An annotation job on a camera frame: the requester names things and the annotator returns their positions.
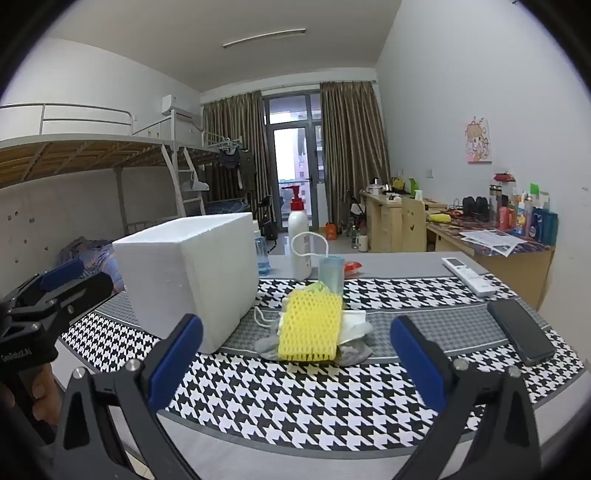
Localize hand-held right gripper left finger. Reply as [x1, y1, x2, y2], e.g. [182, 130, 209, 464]
[53, 314, 204, 480]

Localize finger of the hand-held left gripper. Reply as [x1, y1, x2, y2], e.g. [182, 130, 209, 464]
[27, 271, 115, 334]
[0, 257, 87, 306]

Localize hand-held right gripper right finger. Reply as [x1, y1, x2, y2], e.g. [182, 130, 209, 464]
[389, 315, 543, 480]

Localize grey sock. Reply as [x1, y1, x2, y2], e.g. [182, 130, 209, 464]
[255, 318, 374, 366]

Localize white paper towel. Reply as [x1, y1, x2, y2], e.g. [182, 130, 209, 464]
[253, 307, 369, 344]

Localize white foam box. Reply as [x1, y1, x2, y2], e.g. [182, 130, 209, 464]
[112, 212, 260, 355]

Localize yellow foam net sleeve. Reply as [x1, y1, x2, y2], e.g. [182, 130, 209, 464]
[278, 290, 343, 363]

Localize light blue face mask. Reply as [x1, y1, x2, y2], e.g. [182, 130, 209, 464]
[292, 232, 345, 297]

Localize person's left hand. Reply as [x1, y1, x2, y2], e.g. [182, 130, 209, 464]
[28, 364, 59, 428]

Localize blue plaid quilt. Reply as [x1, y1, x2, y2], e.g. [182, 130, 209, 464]
[58, 236, 126, 292]

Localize white remote control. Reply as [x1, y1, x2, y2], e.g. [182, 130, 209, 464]
[442, 257, 499, 297]

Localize black smartphone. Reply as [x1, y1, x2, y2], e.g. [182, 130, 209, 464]
[487, 299, 556, 367]

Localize houndstooth table mat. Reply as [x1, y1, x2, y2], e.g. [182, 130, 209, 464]
[60, 276, 583, 455]

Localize white metal bunk bed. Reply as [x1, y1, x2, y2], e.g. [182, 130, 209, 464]
[0, 104, 204, 259]
[171, 108, 252, 217]

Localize blue spray bottle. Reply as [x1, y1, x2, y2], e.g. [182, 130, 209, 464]
[252, 220, 271, 277]

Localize wooden chair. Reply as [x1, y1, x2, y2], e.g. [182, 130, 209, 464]
[401, 196, 428, 253]

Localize wooden desk with printed cover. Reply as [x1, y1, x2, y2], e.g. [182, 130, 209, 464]
[425, 215, 557, 311]

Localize printed paper sheets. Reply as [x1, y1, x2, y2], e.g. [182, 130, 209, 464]
[459, 228, 528, 256]

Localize white pump lotion bottle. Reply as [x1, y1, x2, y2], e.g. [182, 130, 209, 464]
[283, 185, 314, 280]

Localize black headphones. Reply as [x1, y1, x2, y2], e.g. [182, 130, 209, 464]
[462, 196, 490, 223]

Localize blue plaid mattress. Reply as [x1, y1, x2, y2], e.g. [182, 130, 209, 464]
[205, 198, 250, 216]

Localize black folding chair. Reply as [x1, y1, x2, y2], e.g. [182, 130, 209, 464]
[256, 196, 280, 241]

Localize cluster of toiletry bottles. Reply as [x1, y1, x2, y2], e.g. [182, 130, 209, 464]
[488, 173, 559, 245]

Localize dark hanging clothes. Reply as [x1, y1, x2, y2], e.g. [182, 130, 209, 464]
[217, 147, 257, 191]

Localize white air conditioner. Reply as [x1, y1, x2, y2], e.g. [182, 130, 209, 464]
[161, 95, 197, 121]

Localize brown curtain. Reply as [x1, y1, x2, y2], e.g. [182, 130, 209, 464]
[321, 82, 391, 227]
[202, 91, 269, 222]

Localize glass balcony door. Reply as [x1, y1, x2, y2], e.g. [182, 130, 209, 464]
[262, 92, 324, 232]

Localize ceiling tube lamp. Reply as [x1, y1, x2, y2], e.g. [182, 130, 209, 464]
[223, 28, 306, 49]

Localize cartoon wall poster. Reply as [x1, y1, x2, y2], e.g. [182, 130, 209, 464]
[465, 116, 494, 164]

